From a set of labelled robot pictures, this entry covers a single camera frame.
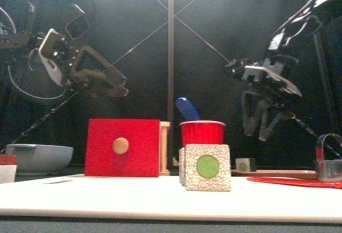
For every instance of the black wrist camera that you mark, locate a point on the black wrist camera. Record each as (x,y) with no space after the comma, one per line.
(78,25)
(236,67)

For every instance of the light wooden box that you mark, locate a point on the light wooden box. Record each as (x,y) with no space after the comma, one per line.
(165,170)

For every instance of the red toy knife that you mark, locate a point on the red toy knife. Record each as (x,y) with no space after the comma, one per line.
(302,182)

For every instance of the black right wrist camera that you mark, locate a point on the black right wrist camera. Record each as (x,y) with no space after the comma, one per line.
(236,67)

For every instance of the grey vertical frame post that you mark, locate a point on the grey vertical frame post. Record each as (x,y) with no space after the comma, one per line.
(171,60)

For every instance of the red-fronted wooden drawer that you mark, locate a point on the red-fronted wooden drawer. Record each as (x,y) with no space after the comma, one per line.
(102,137)

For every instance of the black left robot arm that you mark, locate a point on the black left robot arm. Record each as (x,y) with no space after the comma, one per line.
(18,40)

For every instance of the red plastic cup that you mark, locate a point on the red plastic cup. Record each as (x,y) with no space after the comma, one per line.
(202,133)

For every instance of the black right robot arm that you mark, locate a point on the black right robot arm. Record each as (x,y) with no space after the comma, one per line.
(312,10)

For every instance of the blue plastic utensil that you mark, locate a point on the blue plastic utensil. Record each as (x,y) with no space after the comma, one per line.
(187,108)

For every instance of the white cutting board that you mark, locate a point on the white cutting board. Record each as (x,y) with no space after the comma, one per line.
(111,200)

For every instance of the grey bowl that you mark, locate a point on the grey bowl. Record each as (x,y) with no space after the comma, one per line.
(40,158)

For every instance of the toy sushi roll piece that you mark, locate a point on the toy sushi roll piece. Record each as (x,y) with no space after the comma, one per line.
(207,180)

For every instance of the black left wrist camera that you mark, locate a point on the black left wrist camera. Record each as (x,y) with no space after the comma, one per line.
(78,25)

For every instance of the red and white container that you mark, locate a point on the red and white container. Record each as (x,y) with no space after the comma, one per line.
(7,173)

